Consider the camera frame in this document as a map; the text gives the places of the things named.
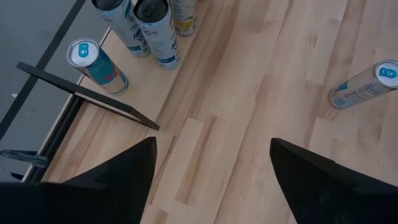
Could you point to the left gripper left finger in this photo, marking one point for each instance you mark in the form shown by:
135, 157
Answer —
93, 199

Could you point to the white Celsius can yellow print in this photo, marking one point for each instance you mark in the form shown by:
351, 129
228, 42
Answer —
185, 18

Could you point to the black aluminium table frame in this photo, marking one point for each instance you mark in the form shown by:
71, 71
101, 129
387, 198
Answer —
53, 143

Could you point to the black shelf end frame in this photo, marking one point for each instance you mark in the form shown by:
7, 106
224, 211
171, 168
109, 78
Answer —
77, 91

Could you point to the blue silver Red Bull can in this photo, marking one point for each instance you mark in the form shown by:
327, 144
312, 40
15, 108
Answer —
357, 90
102, 71

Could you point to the white Celsius can blue print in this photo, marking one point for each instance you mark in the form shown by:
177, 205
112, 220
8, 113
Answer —
127, 31
161, 40

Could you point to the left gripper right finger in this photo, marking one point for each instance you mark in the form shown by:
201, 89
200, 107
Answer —
326, 199

